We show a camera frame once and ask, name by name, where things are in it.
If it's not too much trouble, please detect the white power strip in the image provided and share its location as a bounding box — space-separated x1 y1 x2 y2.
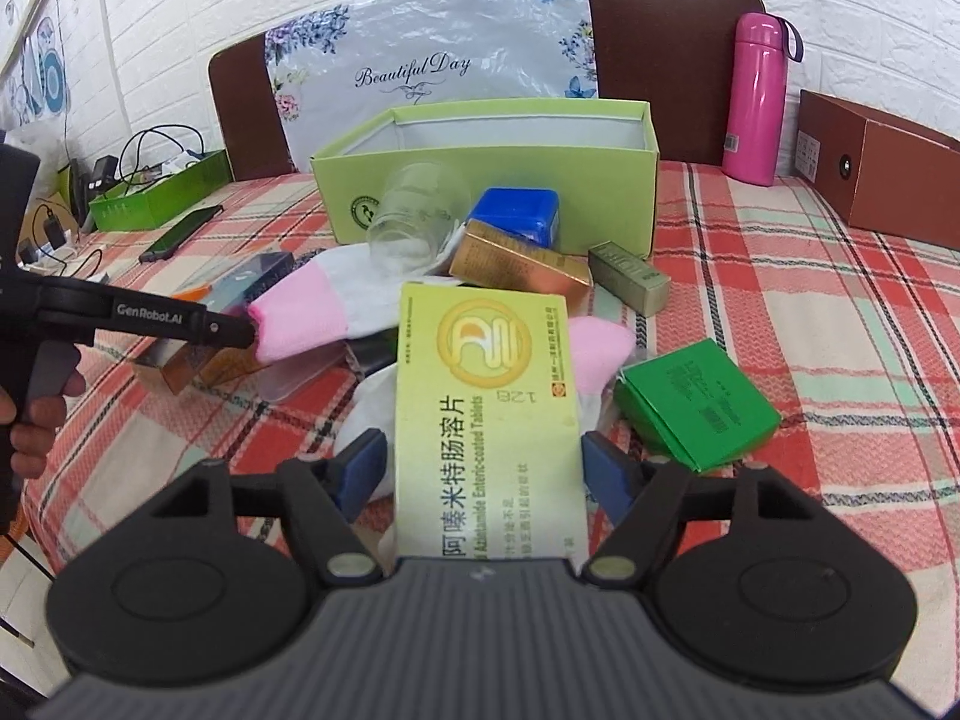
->
18 241 103 280

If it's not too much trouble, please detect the gold rectangular box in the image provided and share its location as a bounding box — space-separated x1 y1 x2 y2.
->
449 220 592 310

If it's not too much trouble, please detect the pink and white sock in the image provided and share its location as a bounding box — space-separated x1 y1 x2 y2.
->
247 244 460 364

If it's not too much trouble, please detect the floral plastic bedding bag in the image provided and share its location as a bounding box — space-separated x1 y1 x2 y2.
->
263 0 599 172

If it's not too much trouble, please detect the green plastic tray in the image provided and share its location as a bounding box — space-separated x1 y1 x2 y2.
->
89 149 231 232

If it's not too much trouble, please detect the person's left hand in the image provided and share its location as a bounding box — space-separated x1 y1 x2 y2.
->
0 371 86 479

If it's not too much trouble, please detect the olive green small box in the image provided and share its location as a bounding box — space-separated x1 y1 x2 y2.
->
587 241 670 317

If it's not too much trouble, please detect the clear glass jar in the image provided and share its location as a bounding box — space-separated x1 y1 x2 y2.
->
368 163 470 277

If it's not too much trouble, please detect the light green cardboard box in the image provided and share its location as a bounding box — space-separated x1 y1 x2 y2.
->
311 98 659 259

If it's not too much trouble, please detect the red plaid bed sheet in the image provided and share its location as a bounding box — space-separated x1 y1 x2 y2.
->
23 163 958 712

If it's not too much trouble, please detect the yellow-green medicine box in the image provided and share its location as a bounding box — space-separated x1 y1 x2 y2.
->
394 283 587 567

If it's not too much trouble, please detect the brown cardboard box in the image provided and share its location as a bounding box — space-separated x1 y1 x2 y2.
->
794 89 960 249

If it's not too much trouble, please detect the black smartphone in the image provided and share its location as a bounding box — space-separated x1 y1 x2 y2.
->
139 205 223 263

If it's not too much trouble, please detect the dark green flat box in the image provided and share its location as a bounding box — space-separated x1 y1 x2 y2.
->
613 340 781 473

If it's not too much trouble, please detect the pink thermos bottle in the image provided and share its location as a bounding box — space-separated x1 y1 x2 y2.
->
722 13 805 187

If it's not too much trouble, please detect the black charger cable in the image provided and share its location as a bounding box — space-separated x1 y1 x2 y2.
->
110 127 209 185

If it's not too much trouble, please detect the dark brown headboard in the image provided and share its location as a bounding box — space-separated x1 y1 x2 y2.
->
208 0 765 181

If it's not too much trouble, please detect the blue plastic container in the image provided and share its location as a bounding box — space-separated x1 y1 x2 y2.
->
469 187 560 249

